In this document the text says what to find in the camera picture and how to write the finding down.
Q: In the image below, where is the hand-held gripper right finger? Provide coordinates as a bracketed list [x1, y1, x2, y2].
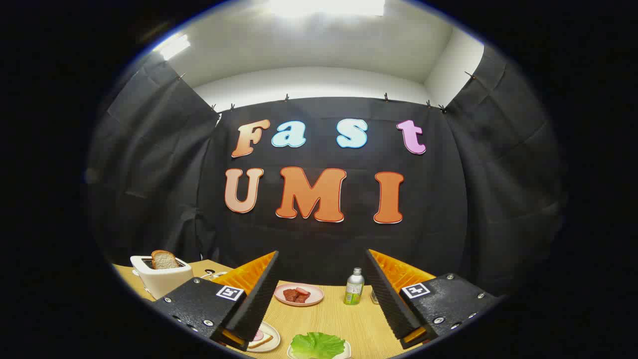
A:
[365, 249, 500, 350]

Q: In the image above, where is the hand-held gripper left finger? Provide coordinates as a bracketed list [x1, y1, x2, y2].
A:
[152, 251, 280, 352]

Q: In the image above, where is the green lettuce leaf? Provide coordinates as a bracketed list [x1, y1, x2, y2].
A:
[291, 332, 346, 359]

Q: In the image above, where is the toasted bread slice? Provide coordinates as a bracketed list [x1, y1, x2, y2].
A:
[152, 250, 180, 270]

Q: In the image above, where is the silver green drink bottle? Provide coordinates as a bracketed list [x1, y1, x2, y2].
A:
[343, 268, 365, 306]

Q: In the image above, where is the round white plate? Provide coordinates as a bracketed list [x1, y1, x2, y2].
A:
[247, 322, 281, 354]

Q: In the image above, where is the bread slice under ham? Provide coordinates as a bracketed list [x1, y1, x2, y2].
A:
[248, 332, 274, 350]

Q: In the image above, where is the pink plate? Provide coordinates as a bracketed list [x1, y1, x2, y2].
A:
[274, 283, 324, 307]

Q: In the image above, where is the white rectangular dish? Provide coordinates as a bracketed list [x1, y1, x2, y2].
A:
[287, 341, 352, 359]

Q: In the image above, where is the white toaster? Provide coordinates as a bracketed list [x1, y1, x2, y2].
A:
[130, 255, 193, 300]

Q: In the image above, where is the ceiling light panel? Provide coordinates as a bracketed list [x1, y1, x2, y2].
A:
[157, 34, 191, 61]

